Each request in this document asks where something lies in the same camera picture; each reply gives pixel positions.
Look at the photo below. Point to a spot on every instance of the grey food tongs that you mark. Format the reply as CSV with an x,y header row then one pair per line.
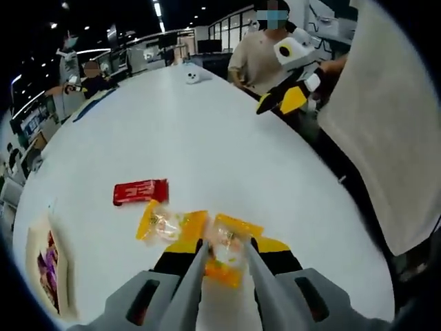
x,y
193,279

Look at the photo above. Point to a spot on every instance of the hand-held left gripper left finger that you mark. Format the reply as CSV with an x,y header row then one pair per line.
x,y
182,246

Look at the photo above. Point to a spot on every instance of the bright red food bar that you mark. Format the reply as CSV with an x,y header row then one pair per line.
x,y
141,192

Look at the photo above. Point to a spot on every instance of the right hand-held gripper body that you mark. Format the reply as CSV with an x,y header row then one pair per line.
x,y
296,50

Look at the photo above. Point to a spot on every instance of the person's white shirt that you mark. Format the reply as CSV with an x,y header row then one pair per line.
x,y
386,138

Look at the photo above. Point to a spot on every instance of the small white round device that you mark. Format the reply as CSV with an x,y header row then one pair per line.
x,y
193,77

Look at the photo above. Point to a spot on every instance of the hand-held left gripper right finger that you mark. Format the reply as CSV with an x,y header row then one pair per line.
x,y
272,245

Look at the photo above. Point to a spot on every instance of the yellow food packet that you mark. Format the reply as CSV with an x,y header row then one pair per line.
x,y
227,262
165,224

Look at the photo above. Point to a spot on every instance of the purple food packet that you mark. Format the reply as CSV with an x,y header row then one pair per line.
x,y
48,276

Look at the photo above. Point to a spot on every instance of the cream hexagonal container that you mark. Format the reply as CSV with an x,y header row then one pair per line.
x,y
67,276

